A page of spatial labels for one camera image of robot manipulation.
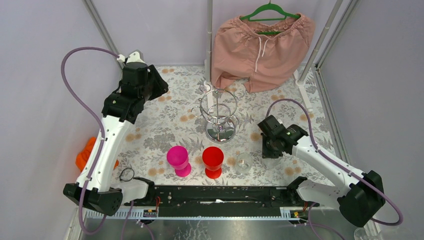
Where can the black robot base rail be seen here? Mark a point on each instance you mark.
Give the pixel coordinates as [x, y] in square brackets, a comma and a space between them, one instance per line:
[207, 201]

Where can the clear ribbed wine glass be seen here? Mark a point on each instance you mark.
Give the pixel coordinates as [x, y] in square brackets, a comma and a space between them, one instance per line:
[244, 163]

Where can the right white stand pole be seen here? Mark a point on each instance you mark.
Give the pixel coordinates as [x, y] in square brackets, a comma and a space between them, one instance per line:
[299, 81]

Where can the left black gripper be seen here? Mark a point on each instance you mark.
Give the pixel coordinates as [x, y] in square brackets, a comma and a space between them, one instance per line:
[156, 84]

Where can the chrome wine glass rack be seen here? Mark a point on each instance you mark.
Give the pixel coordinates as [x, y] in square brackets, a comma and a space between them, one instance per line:
[217, 107]

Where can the magenta plastic wine glass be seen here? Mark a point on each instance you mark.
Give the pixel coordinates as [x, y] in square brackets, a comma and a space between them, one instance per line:
[178, 158]

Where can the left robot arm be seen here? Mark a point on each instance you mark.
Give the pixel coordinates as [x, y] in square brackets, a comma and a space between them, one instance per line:
[93, 188]

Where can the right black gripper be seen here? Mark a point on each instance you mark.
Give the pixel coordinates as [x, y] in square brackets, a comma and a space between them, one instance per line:
[265, 153]

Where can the red plastic wine glass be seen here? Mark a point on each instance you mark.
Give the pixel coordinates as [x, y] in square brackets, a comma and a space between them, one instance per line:
[213, 158]

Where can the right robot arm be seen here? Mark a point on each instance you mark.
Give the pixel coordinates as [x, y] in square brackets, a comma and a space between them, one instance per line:
[351, 193]

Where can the green clothes hanger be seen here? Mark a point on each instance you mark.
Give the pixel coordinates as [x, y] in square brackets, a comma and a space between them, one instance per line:
[279, 14]

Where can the pink shorts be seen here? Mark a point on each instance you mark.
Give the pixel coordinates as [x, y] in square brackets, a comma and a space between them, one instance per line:
[267, 55]

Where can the floral table cloth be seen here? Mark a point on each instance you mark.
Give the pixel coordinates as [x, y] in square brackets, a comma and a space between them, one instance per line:
[168, 121]

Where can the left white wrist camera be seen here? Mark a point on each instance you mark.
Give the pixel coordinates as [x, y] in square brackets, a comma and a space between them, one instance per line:
[134, 61]

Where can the orange cloth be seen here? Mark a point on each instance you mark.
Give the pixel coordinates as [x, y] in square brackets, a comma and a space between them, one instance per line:
[83, 156]

